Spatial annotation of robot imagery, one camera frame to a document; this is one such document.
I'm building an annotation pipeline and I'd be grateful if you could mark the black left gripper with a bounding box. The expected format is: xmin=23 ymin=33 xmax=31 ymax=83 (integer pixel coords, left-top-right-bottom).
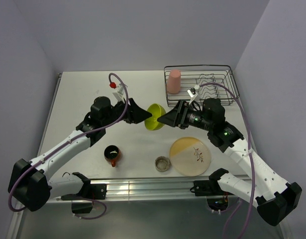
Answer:
xmin=102 ymin=98 xmax=151 ymax=127

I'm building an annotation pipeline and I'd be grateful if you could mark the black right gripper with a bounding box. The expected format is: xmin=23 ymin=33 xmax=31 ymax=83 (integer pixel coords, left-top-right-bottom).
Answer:
xmin=157 ymin=99 xmax=212 ymax=131

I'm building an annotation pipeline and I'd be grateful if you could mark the lime green bowl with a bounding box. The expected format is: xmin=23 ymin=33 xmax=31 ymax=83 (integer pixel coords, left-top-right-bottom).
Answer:
xmin=144 ymin=104 xmax=166 ymax=131

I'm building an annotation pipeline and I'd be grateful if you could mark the pink plastic cup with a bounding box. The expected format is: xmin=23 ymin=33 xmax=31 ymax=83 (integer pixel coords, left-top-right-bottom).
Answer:
xmin=167 ymin=69 xmax=181 ymax=94

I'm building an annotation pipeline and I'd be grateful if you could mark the speckled ceramic cup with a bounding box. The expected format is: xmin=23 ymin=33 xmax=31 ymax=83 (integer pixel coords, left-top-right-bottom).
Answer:
xmin=155 ymin=156 xmax=171 ymax=172

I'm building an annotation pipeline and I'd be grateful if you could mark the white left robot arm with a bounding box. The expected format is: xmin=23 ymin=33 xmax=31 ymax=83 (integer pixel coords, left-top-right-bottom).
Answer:
xmin=8 ymin=97 xmax=152 ymax=212

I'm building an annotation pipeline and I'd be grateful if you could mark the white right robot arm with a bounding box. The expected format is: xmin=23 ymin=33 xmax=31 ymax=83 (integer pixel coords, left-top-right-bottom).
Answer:
xmin=157 ymin=98 xmax=302 ymax=226

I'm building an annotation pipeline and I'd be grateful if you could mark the yellow cream floral plate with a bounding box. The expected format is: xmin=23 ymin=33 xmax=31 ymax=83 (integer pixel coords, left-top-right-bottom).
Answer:
xmin=169 ymin=137 xmax=211 ymax=176

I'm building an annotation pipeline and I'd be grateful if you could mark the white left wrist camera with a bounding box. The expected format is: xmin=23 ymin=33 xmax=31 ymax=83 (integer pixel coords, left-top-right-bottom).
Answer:
xmin=109 ymin=81 xmax=127 ymax=102

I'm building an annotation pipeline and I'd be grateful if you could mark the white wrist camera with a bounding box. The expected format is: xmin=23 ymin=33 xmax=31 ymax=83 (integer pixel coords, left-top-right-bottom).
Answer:
xmin=109 ymin=81 xmax=127 ymax=102
xmin=187 ymin=85 xmax=201 ymax=105

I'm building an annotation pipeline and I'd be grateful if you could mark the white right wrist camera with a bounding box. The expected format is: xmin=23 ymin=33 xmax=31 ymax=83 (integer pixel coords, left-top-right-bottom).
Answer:
xmin=187 ymin=85 xmax=201 ymax=105

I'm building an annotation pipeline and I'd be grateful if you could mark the metal wire dish rack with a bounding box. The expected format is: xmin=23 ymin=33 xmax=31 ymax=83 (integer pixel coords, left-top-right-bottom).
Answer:
xmin=164 ymin=64 xmax=239 ymax=107

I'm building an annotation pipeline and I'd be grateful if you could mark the aluminium rail frame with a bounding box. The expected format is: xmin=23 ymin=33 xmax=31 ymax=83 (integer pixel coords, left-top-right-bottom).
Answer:
xmin=33 ymin=72 xmax=279 ymax=202

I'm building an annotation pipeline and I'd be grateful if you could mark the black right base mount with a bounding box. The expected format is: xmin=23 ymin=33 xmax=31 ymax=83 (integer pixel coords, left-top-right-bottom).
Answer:
xmin=190 ymin=180 xmax=232 ymax=197

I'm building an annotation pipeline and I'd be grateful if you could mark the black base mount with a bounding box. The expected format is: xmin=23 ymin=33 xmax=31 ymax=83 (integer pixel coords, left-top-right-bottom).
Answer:
xmin=190 ymin=180 xmax=232 ymax=197
xmin=71 ymin=184 xmax=107 ymax=216

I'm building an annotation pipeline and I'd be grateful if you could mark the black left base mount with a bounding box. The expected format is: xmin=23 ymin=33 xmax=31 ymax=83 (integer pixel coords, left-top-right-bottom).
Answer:
xmin=71 ymin=184 xmax=107 ymax=216

